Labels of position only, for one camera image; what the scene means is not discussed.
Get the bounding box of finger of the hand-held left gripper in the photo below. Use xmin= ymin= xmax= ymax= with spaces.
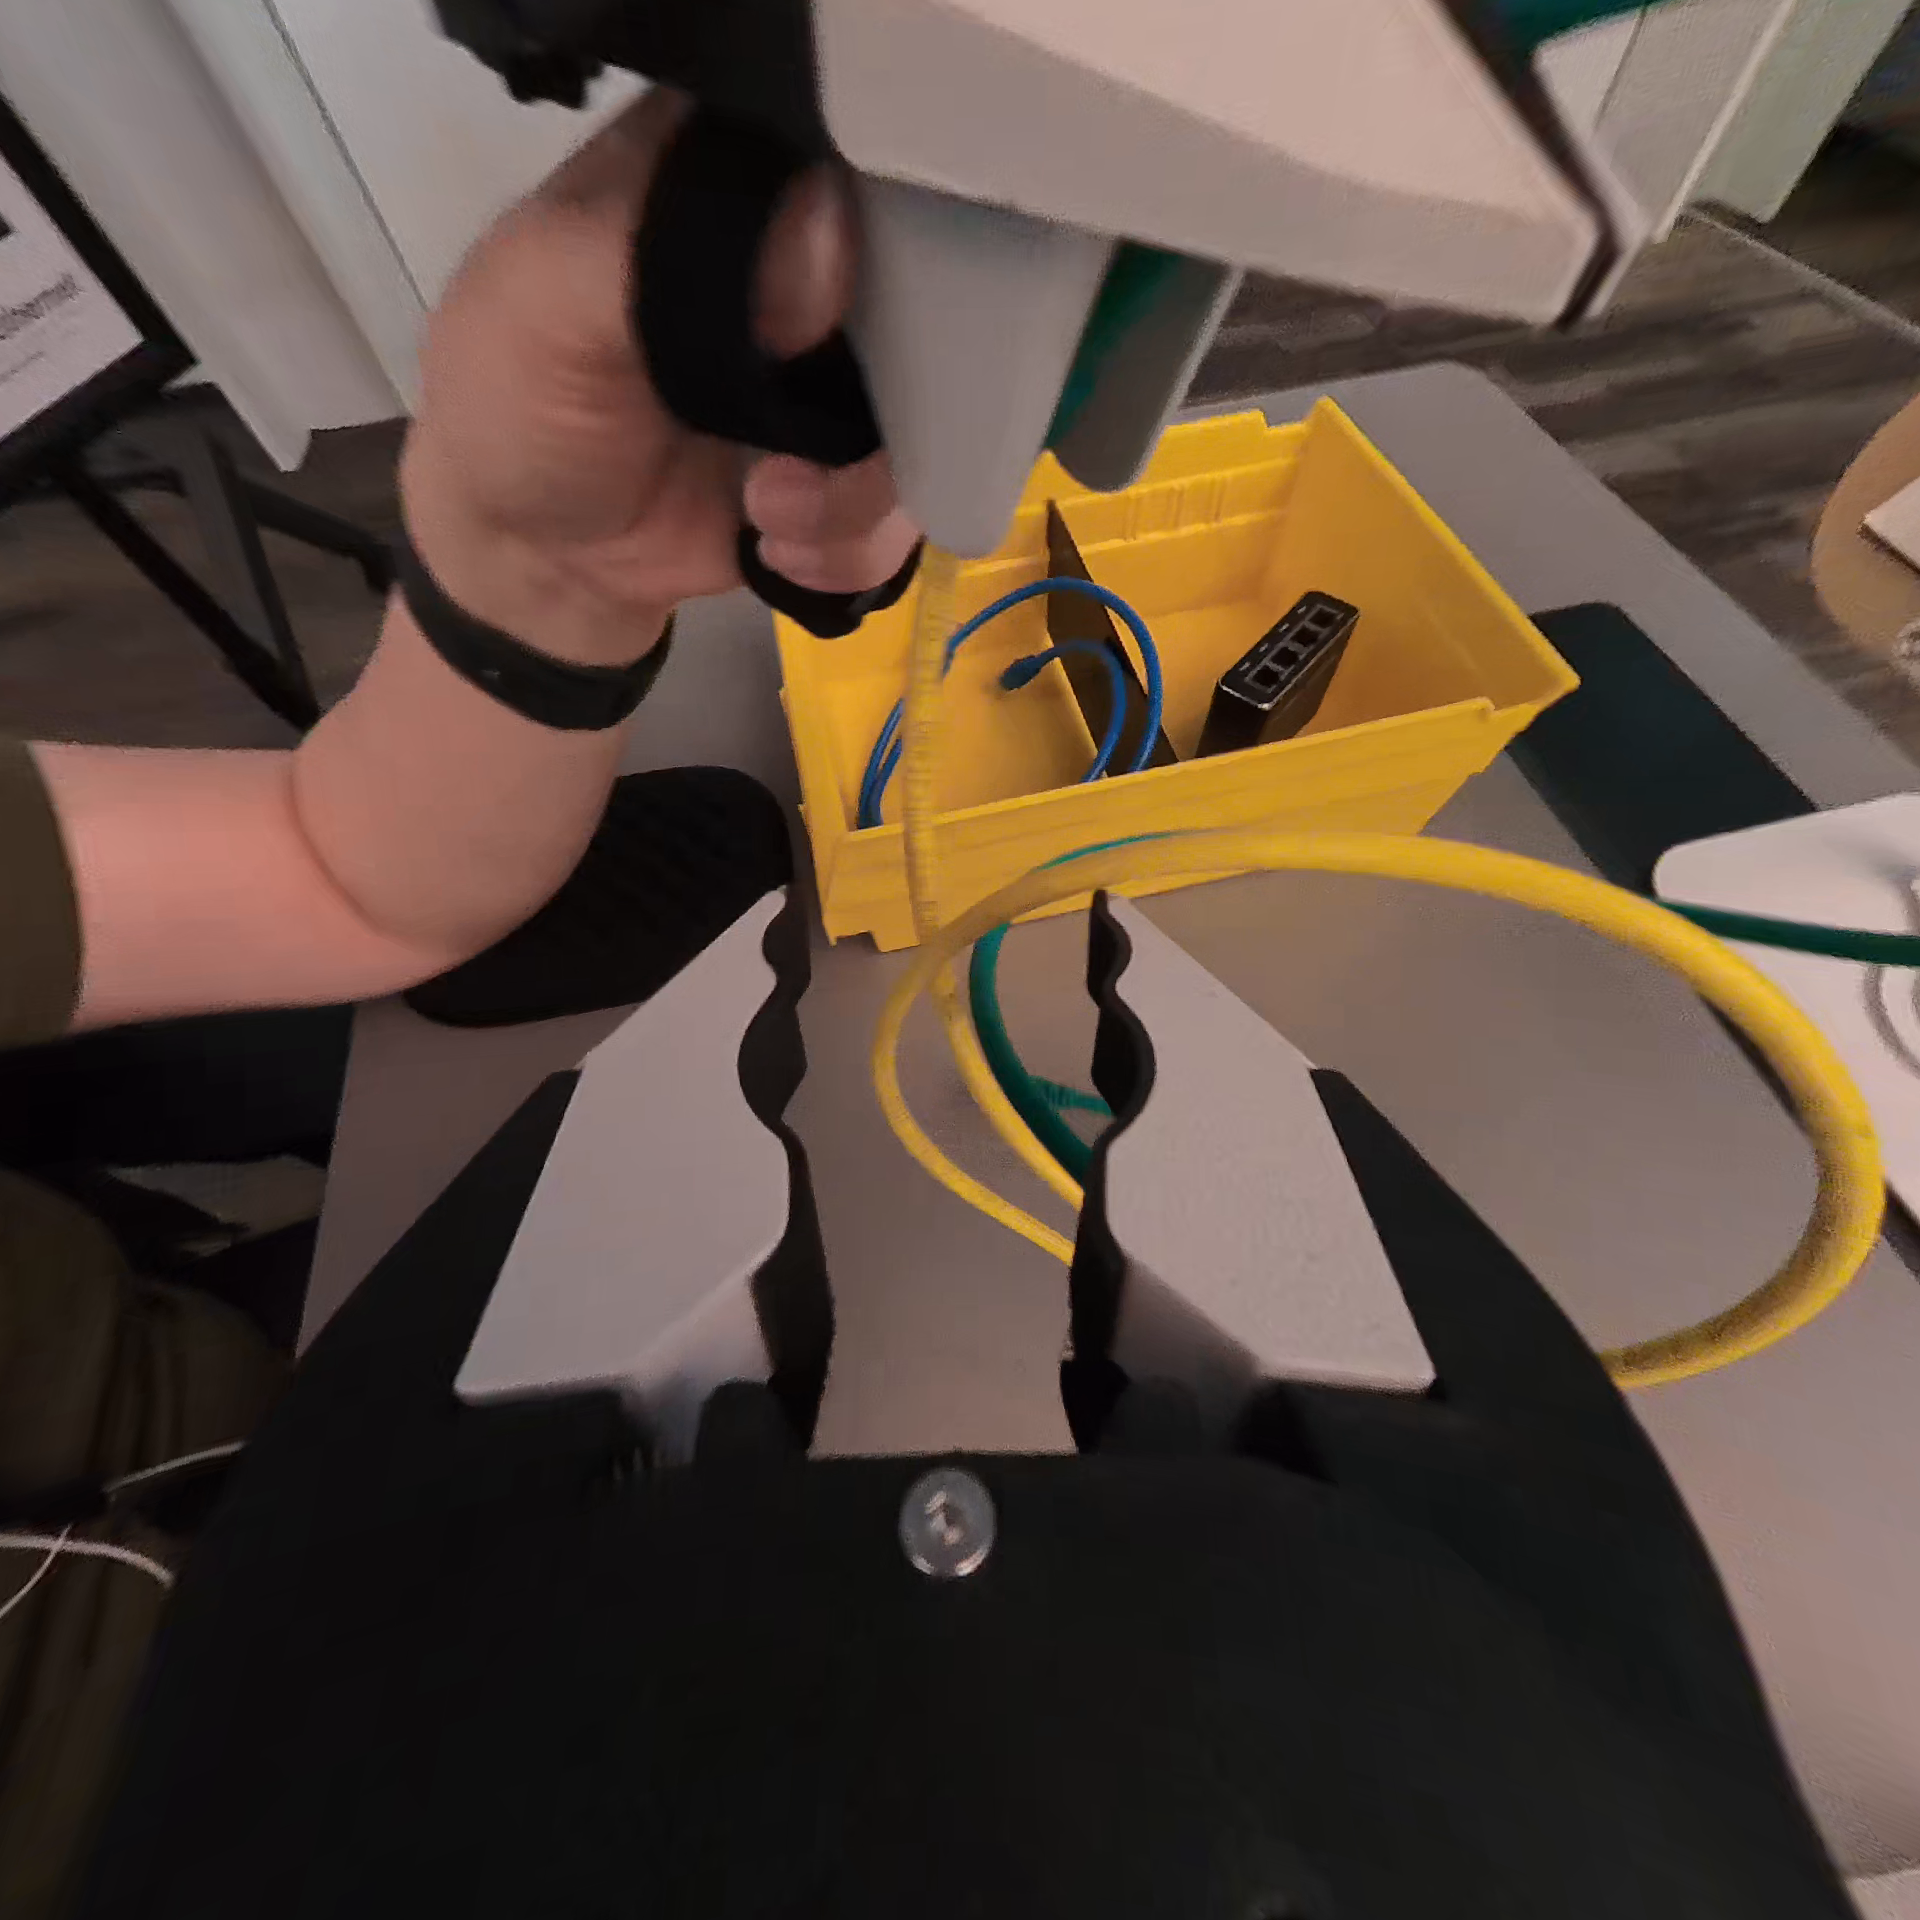
xmin=1464 ymin=0 xmax=1659 ymax=303
xmin=810 ymin=0 xmax=1623 ymax=329

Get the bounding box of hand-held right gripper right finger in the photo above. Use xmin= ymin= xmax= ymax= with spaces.
xmin=1058 ymin=889 xmax=1439 ymax=1456

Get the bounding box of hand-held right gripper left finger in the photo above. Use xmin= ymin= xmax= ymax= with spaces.
xmin=456 ymin=885 xmax=838 ymax=1456

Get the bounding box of blue ethernet cable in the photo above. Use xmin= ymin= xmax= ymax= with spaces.
xmin=856 ymin=576 xmax=1169 ymax=829

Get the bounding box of yellow ethernet cable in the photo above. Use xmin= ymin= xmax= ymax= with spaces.
xmin=873 ymin=540 xmax=1888 ymax=1389

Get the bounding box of yellow plastic bin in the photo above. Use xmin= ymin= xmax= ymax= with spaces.
xmin=773 ymin=399 xmax=1583 ymax=953

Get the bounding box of black ethernet switch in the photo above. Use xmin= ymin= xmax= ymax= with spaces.
xmin=1197 ymin=591 xmax=1362 ymax=759

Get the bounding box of green ethernet cable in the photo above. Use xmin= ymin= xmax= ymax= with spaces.
xmin=968 ymin=0 xmax=1920 ymax=1186

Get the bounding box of person's left forearm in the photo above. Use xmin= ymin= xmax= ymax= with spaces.
xmin=0 ymin=593 xmax=677 ymax=1045

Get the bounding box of person's left hand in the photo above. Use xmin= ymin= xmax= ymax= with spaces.
xmin=398 ymin=89 xmax=923 ymax=617

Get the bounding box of black wrist rest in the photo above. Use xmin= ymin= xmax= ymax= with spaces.
xmin=402 ymin=767 xmax=799 ymax=1028

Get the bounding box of black bin divider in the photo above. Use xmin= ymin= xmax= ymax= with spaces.
xmin=1042 ymin=498 xmax=1182 ymax=775

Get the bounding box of tan backing board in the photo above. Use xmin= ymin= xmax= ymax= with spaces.
xmin=1808 ymin=392 xmax=1920 ymax=676

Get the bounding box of black wristband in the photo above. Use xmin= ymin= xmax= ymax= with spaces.
xmin=394 ymin=556 xmax=674 ymax=733

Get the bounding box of dark desk mat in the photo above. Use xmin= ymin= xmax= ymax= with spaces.
xmin=1507 ymin=600 xmax=1824 ymax=893

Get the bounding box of framed marker sign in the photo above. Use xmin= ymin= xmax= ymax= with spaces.
xmin=0 ymin=89 xmax=394 ymax=737

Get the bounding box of white cord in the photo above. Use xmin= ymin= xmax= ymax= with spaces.
xmin=0 ymin=1440 xmax=249 ymax=1624

